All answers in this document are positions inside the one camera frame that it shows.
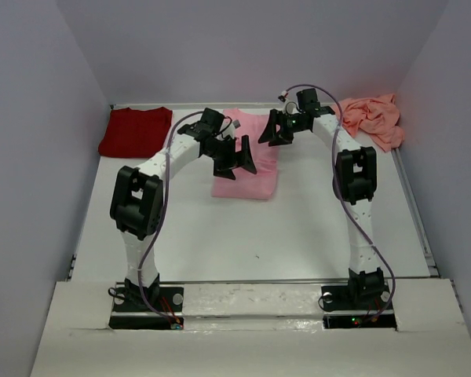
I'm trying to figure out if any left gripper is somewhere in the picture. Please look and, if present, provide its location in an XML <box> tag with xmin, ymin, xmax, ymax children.
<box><xmin>203</xmin><ymin>135</ymin><xmax>255</xmax><ymax>181</ymax></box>

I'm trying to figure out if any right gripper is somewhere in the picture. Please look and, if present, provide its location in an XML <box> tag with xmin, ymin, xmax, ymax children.
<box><xmin>258</xmin><ymin>108</ymin><xmax>309</xmax><ymax>146</ymax></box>

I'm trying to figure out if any pink t-shirt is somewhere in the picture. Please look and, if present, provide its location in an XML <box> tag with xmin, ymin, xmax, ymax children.
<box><xmin>211</xmin><ymin>108</ymin><xmax>280</xmax><ymax>202</ymax></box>

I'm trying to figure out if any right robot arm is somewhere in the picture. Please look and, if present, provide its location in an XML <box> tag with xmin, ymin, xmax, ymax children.
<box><xmin>258</xmin><ymin>85</ymin><xmax>392</xmax><ymax>315</ymax></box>

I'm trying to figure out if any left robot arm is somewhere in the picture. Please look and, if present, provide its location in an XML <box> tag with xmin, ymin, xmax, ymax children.
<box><xmin>110</xmin><ymin>108</ymin><xmax>257</xmax><ymax>310</ymax></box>

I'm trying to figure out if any red folded t-shirt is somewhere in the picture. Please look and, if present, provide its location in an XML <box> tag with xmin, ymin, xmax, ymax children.
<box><xmin>98</xmin><ymin>107</ymin><xmax>173</xmax><ymax>159</ymax></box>

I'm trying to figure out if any salmon crumpled t-shirt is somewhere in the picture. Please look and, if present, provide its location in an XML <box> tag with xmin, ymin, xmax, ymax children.
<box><xmin>332</xmin><ymin>93</ymin><xmax>405</xmax><ymax>152</ymax></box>

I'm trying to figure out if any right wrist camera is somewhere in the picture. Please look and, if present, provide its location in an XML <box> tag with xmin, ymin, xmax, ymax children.
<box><xmin>278</xmin><ymin>90</ymin><xmax>298</xmax><ymax>115</ymax></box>

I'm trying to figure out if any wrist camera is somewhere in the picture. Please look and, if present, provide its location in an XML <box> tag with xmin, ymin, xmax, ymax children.
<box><xmin>278</xmin><ymin>90</ymin><xmax>298</xmax><ymax>115</ymax></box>
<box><xmin>224</xmin><ymin>119</ymin><xmax>240</xmax><ymax>137</ymax></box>

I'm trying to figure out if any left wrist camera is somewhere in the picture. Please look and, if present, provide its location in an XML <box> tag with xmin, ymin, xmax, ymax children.
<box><xmin>224</xmin><ymin>119</ymin><xmax>240</xmax><ymax>137</ymax></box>

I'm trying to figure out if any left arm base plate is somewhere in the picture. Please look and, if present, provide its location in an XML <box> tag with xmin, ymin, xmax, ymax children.
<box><xmin>108</xmin><ymin>285</ymin><xmax>184</xmax><ymax>331</ymax></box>

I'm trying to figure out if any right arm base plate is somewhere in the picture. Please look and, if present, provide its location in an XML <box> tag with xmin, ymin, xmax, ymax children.
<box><xmin>318</xmin><ymin>284</ymin><xmax>397</xmax><ymax>330</ymax></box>

